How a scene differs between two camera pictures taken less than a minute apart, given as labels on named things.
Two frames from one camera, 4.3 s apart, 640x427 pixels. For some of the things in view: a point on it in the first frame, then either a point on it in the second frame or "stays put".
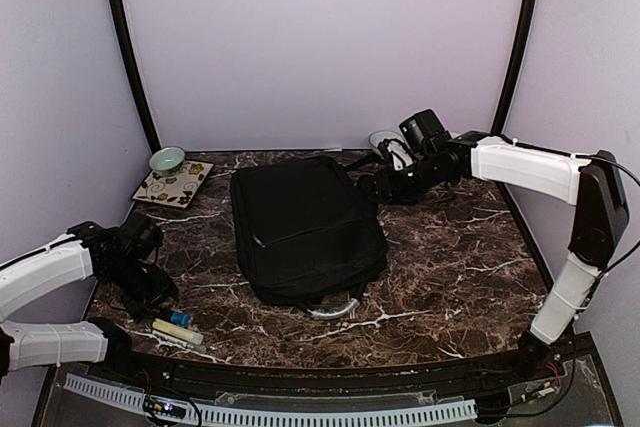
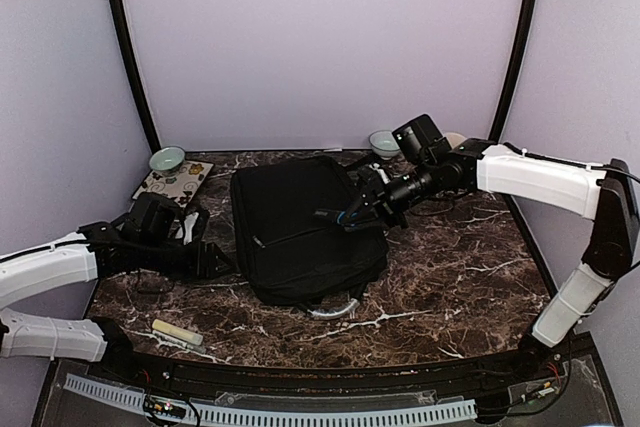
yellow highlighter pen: x=174 y=329 stays put
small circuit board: x=157 y=406 stays put
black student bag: x=306 y=235 stays put
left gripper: x=163 y=288 → x=207 y=269
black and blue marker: x=180 y=318 → x=335 y=216
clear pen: x=185 y=345 stays put
